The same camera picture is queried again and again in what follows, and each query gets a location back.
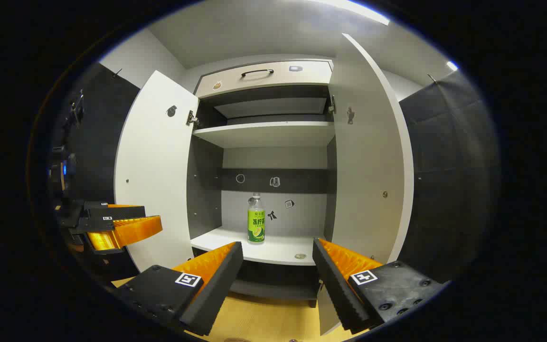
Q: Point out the green label plastic bottle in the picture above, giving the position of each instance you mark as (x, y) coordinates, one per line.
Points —
(256, 228)

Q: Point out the small ceiling light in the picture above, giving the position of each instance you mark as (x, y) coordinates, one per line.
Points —
(452, 66)

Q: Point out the black backdrop cloth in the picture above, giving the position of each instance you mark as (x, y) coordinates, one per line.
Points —
(449, 166)

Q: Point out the long ceiling light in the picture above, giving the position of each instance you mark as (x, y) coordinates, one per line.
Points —
(359, 12)

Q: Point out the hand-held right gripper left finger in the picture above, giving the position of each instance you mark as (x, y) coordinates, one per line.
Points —
(216, 285)

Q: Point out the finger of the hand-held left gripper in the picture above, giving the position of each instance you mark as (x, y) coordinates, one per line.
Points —
(117, 212)
(131, 230)

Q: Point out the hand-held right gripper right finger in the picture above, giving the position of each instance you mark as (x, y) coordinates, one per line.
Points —
(335, 285)

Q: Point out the white cabinet door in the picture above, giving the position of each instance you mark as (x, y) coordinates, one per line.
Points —
(368, 156)
(155, 166)

